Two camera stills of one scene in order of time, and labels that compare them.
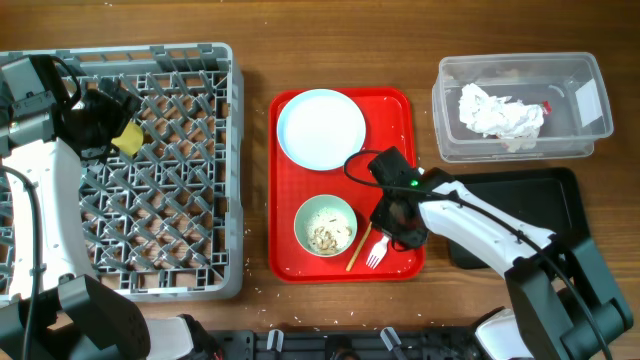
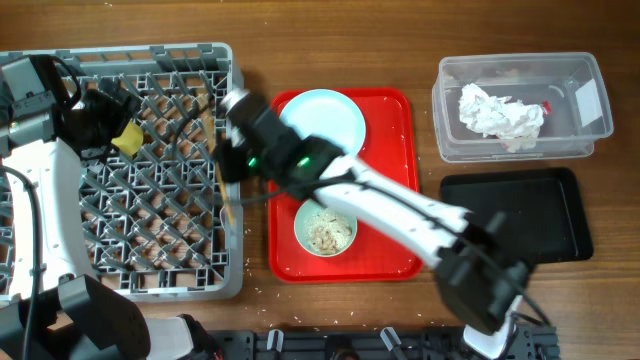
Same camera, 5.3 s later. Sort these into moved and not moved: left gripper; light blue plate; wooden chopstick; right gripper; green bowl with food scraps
Moved: wooden chopstick; right gripper
Not moved: light blue plate; green bowl with food scraps; left gripper
